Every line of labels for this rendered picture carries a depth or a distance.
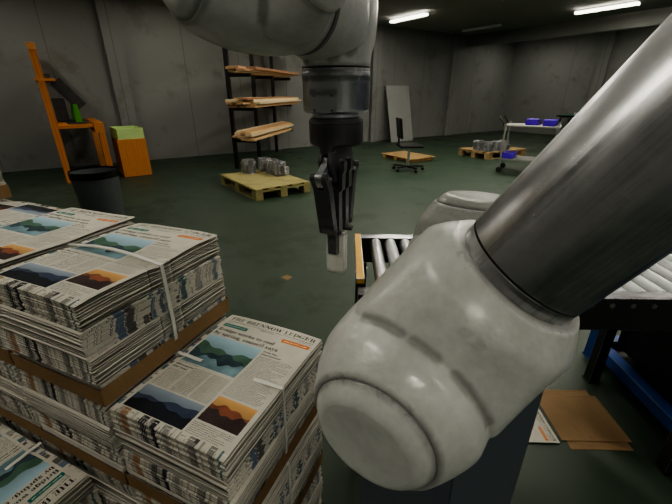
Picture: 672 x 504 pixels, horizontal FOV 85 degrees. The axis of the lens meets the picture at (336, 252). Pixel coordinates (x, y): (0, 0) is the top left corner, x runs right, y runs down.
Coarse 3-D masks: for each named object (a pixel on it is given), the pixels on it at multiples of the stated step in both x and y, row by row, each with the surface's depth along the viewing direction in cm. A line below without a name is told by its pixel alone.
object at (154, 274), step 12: (84, 252) 84; (96, 252) 84; (108, 252) 84; (132, 252) 84; (132, 264) 78; (144, 264) 78; (168, 264) 81; (156, 276) 78; (168, 276) 81; (156, 288) 79; (168, 288) 81; (156, 300) 79; (168, 312) 82; (180, 312) 85; (168, 324) 83; (180, 324) 86; (168, 336) 84
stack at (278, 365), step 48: (240, 336) 93; (288, 336) 93; (0, 384) 89; (48, 384) 78; (144, 384) 77; (192, 384) 77; (240, 384) 78; (288, 384) 79; (48, 432) 89; (96, 432) 76; (144, 432) 69; (192, 432) 66; (240, 432) 67; (288, 432) 83; (96, 480) 89; (144, 480) 76; (192, 480) 69; (240, 480) 68; (288, 480) 89
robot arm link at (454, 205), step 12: (456, 192) 49; (468, 192) 50; (480, 192) 50; (432, 204) 48; (444, 204) 46; (456, 204) 45; (468, 204) 44; (480, 204) 43; (420, 216) 50; (432, 216) 46; (444, 216) 44; (456, 216) 43; (468, 216) 43; (420, 228) 48
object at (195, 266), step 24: (96, 240) 91; (120, 240) 90; (144, 240) 90; (168, 240) 90; (192, 240) 89; (216, 240) 94; (192, 264) 87; (216, 264) 95; (192, 288) 88; (216, 288) 96; (192, 312) 89
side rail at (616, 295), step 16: (368, 288) 121; (608, 304) 116; (624, 304) 116; (640, 304) 116; (656, 304) 116; (592, 320) 119; (608, 320) 119; (624, 320) 118; (640, 320) 118; (656, 320) 118
